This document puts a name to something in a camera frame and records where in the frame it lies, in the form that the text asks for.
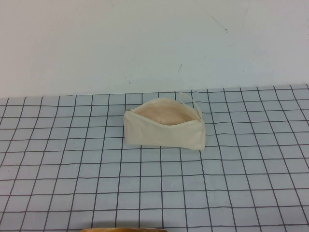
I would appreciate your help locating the cream fabric pencil case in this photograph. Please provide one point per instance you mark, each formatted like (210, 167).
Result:
(164, 134)

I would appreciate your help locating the orange-brown rounded object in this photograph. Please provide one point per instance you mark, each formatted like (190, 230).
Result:
(125, 230)

